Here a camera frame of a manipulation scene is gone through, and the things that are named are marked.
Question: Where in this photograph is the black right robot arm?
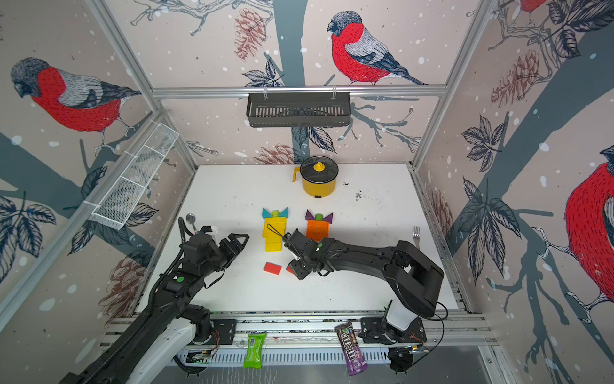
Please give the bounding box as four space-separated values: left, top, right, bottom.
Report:
281 230 445 345

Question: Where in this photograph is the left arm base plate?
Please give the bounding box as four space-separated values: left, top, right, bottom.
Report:
206 318 238 347

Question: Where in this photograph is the long yellow rectangle block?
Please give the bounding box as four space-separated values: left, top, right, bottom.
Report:
265 217 286 225

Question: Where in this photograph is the fork with teal handle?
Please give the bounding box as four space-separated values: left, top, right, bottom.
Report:
413 226 421 250

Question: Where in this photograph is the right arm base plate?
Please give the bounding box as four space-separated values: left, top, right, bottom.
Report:
358 317 427 346

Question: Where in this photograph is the green snack packet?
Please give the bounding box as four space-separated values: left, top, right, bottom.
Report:
243 333 266 369

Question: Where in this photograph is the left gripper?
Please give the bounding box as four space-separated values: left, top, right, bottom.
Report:
199 232 249 279

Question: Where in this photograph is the black wire shelf basket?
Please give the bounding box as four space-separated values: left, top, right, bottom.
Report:
246 92 351 128

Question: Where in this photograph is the metal spoon pink handle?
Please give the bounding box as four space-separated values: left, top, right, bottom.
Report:
185 213 197 231

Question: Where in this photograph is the red square block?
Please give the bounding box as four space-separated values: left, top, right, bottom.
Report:
263 262 282 275

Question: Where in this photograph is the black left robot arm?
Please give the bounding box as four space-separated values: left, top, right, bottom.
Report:
61 231 249 383

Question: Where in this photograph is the orange slanted block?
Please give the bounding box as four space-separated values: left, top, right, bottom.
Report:
306 233 328 243

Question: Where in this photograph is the yellow pot with lid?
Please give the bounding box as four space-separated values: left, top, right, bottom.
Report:
293 155 339 198

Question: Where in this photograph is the purple m&m candy packet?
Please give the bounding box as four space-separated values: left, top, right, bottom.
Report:
334 322 368 376

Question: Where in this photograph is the small yellow block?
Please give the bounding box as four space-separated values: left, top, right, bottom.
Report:
265 237 282 246

